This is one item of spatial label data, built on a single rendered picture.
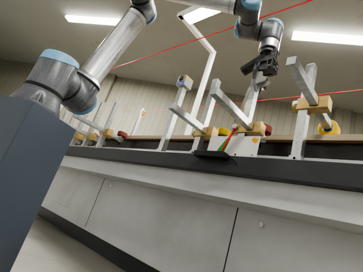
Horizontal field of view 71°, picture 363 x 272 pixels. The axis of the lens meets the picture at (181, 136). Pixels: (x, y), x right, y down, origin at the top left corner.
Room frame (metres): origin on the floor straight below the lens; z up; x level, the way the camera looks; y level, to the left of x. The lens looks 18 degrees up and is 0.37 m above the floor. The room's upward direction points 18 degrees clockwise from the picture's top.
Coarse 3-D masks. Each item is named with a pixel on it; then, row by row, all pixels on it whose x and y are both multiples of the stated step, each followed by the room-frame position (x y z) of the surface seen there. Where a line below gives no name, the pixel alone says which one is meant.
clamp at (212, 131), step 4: (208, 128) 1.19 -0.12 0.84; (212, 128) 1.17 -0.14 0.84; (192, 132) 1.27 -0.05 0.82; (196, 132) 1.25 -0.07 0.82; (208, 132) 1.19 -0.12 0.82; (212, 132) 1.17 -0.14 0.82; (216, 132) 1.19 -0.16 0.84; (196, 136) 1.25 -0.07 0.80; (200, 136) 1.23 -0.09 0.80; (204, 136) 1.21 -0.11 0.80; (208, 136) 1.19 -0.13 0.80
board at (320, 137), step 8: (128, 136) 2.05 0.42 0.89; (136, 136) 1.96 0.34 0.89; (144, 136) 1.89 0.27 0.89; (152, 136) 1.82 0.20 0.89; (160, 136) 1.75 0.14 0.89; (176, 136) 1.64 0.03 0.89; (184, 136) 1.58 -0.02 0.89; (192, 136) 1.53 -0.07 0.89; (272, 136) 1.15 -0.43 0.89; (280, 136) 1.12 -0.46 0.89; (288, 136) 1.09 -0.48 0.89; (312, 136) 1.02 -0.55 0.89; (320, 136) 0.99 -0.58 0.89; (328, 136) 0.97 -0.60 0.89; (336, 136) 0.95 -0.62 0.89; (344, 136) 0.93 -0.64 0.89; (352, 136) 0.91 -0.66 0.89; (360, 136) 0.89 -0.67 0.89
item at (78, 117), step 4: (76, 116) 1.75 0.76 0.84; (80, 116) 1.77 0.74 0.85; (80, 120) 1.79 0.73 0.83; (84, 120) 1.80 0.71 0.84; (88, 120) 1.81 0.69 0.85; (88, 124) 1.83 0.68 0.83; (92, 124) 1.84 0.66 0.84; (96, 124) 1.86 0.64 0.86; (96, 128) 1.88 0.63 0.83; (100, 128) 1.89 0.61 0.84; (104, 128) 1.91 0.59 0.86; (104, 132) 1.92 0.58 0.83; (112, 136) 1.97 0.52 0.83; (116, 136) 1.99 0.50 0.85; (120, 140) 2.03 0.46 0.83
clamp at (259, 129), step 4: (256, 124) 1.01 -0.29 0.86; (260, 124) 0.99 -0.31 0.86; (240, 128) 1.06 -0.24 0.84; (244, 128) 1.04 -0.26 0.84; (256, 128) 1.00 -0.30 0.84; (260, 128) 0.99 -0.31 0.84; (264, 128) 1.02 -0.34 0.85; (236, 132) 1.09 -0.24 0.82; (240, 132) 1.06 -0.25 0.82; (244, 132) 1.05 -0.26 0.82; (248, 132) 1.03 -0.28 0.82; (252, 132) 1.02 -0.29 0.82; (256, 132) 1.01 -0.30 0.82; (260, 132) 1.00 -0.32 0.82; (264, 132) 1.02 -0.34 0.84
